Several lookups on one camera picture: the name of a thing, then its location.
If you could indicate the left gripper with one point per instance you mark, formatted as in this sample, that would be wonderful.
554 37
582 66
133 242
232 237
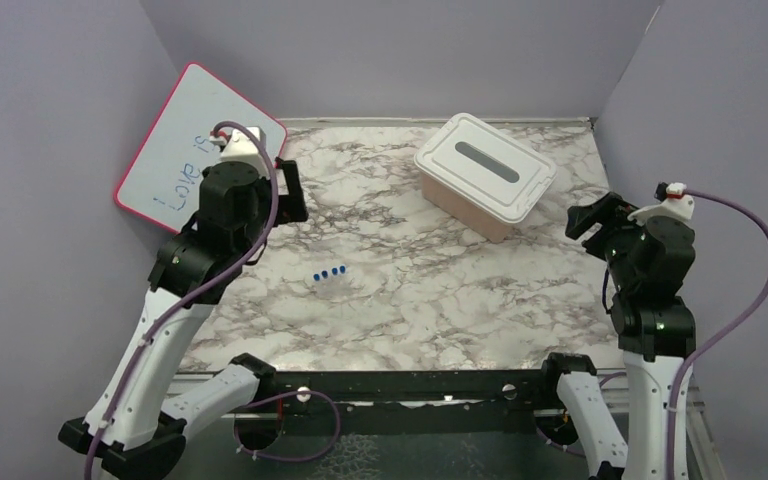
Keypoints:
294 202

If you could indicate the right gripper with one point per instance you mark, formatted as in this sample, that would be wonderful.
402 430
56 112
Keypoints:
610 209

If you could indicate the white plastic lid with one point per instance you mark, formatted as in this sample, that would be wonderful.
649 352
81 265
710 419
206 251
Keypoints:
489 168

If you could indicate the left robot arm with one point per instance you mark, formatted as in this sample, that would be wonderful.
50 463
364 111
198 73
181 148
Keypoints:
186 283

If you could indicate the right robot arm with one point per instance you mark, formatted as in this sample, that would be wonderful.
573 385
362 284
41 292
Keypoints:
648 251

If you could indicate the pink plastic bin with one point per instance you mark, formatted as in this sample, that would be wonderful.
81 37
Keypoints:
476 219

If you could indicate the pink-framed whiteboard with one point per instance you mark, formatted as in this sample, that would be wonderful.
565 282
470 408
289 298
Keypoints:
161 184

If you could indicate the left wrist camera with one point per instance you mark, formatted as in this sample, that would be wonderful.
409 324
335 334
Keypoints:
235 145

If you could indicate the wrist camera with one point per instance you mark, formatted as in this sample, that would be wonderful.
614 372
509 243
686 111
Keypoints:
673 202
235 145

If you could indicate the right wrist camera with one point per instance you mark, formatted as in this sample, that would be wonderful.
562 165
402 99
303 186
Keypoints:
673 202

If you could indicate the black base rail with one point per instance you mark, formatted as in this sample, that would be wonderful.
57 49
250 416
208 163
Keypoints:
374 402

